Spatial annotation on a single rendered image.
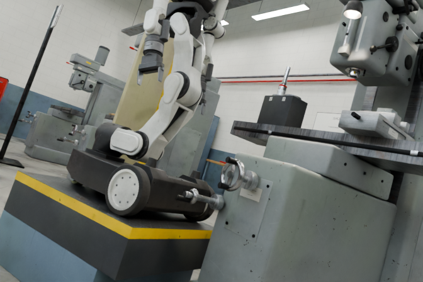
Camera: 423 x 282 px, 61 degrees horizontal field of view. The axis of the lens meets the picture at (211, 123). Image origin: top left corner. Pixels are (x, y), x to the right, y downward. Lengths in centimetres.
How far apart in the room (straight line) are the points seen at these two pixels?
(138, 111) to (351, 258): 195
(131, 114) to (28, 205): 136
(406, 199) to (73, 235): 147
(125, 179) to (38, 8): 904
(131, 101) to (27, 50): 737
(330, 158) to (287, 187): 23
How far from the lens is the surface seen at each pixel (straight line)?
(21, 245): 182
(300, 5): 774
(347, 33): 176
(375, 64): 176
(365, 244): 176
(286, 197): 127
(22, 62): 1010
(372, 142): 150
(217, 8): 215
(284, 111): 191
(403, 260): 193
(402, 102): 207
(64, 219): 162
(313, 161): 144
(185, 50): 180
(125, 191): 148
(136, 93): 295
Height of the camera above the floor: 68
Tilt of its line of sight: 7 degrees up
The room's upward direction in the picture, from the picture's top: 18 degrees clockwise
